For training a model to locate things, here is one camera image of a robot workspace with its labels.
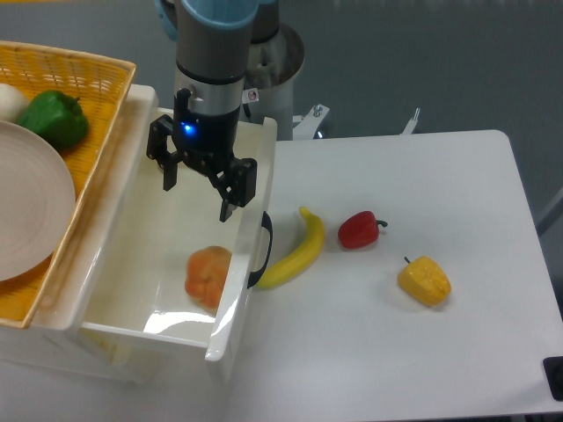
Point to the upper white drawer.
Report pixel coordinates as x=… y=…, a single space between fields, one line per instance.
x=140 y=295

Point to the black drawer handle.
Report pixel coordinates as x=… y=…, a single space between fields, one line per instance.
x=264 y=250

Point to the red bell pepper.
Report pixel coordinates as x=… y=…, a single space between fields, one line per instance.
x=360 y=230

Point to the yellow banana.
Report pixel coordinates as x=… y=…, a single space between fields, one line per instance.
x=301 y=258

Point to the yellow woven basket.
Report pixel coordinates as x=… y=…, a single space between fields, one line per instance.
x=102 y=83

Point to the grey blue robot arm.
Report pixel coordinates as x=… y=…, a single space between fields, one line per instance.
x=213 y=45

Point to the white round vegetable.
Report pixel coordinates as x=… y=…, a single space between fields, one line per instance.
x=13 y=103

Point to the white drawer cabinet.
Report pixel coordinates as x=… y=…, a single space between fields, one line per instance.
x=56 y=338

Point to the green bell pepper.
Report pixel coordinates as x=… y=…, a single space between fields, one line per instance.
x=57 y=118

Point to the round bread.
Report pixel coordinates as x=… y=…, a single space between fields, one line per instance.
x=206 y=273

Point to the yellow bell pepper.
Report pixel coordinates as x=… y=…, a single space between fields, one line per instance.
x=424 y=280

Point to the black object at table edge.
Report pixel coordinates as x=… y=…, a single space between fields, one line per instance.
x=553 y=367

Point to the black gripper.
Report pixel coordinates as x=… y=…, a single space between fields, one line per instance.
x=205 y=144

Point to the pink plate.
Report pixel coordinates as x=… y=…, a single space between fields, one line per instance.
x=37 y=200

